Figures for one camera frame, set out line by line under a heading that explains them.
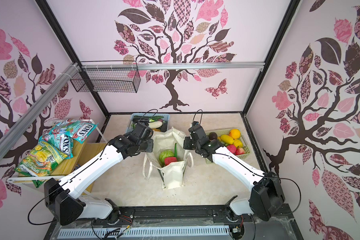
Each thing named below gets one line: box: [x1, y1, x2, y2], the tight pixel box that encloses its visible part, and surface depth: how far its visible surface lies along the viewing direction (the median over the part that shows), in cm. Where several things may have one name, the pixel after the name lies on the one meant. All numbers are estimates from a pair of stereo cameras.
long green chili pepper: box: [174, 142, 178, 158], surface depth 92 cm
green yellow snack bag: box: [13, 140, 68, 188], surface depth 55 cm
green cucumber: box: [144, 115, 164, 120], surface depth 112 cm
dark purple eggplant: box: [132, 118, 150, 122], surface depth 109 cm
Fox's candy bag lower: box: [38, 133, 74, 159], surface depth 60 cm
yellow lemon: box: [233, 139, 243, 148], surface depth 97 cm
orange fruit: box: [229, 128, 241, 140], surface depth 99 cm
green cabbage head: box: [158, 149, 175, 167], surface depth 89 cm
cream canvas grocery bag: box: [142, 127, 194, 190], surface depth 83 cm
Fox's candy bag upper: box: [49, 118, 99, 144], surface depth 64 cm
